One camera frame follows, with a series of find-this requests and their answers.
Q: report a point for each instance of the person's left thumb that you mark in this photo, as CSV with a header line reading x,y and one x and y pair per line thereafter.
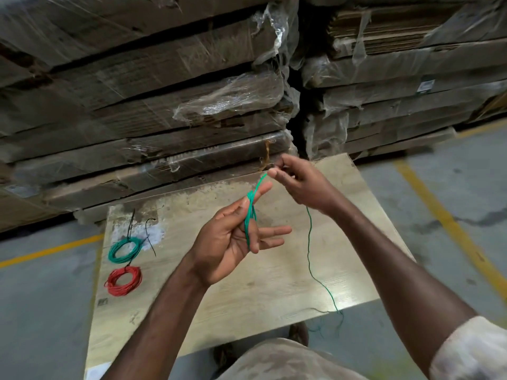
x,y
235,207

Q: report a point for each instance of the beige shirt sleeve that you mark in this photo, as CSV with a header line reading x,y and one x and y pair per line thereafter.
x,y
471,350

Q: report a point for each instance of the light wooden table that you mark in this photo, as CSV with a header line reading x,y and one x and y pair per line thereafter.
x,y
277,280

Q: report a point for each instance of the person's right hand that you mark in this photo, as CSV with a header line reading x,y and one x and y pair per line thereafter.
x,y
313,185

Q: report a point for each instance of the person's left forearm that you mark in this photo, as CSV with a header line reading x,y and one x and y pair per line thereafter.
x,y
158,324

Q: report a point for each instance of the person's right thumb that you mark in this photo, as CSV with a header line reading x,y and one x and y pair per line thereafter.
x,y
280,178

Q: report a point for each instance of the person's left middle finger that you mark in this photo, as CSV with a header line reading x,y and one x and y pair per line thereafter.
x,y
242,233

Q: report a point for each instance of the green box label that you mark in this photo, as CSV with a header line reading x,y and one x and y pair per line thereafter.
x,y
427,85

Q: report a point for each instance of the stack of wrapped cardboard boxes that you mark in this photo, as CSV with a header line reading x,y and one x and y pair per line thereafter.
x,y
396,75
119,94

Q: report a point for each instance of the person's left hand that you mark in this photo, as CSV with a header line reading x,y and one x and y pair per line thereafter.
x,y
221,241

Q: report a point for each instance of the brown twine piece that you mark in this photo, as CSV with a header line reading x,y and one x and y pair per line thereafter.
x,y
267,154

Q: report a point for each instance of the person's right forearm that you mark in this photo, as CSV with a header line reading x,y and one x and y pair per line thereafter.
x,y
396,280

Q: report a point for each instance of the person's left little finger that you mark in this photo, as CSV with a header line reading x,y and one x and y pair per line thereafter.
x,y
272,244

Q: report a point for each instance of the person's brown shoe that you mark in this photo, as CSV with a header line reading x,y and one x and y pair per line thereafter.
x,y
300,333
224,355

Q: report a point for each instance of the beige camouflage shorts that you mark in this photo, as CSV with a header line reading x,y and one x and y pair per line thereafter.
x,y
285,362

